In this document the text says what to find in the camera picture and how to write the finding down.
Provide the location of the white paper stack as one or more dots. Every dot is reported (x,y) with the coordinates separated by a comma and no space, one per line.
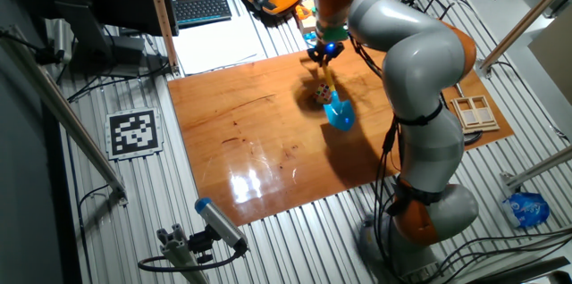
(219,47)

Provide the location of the brown cardboard panel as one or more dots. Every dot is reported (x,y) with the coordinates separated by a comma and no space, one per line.
(554,56)

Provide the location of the multicoloured puzzle cube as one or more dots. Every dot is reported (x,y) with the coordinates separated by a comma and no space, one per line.
(322,94)

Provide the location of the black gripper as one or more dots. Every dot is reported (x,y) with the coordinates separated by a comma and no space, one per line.
(330,48)

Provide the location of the blue plastic bag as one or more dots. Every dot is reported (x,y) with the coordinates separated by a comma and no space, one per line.
(527,210)

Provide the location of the black and white marker board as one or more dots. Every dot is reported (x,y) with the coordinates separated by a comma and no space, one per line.
(134,133)

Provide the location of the blue toy shovel yellow shaft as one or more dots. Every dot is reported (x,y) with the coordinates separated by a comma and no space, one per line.
(339,114)

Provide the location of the aluminium camera bracket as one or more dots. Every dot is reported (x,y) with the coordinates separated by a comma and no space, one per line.
(179,253)

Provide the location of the black keyboard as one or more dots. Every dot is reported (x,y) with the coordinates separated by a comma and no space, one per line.
(201,9)

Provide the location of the pale wooden block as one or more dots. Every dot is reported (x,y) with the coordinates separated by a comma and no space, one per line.
(308,26)

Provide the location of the frame post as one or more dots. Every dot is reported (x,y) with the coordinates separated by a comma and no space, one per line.
(523,20)
(160,16)
(62,110)
(536,168)

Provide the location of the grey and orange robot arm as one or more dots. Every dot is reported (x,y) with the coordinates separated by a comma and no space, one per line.
(415,60)

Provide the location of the grey camera blue end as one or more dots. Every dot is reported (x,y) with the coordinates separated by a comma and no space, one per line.
(221,225)

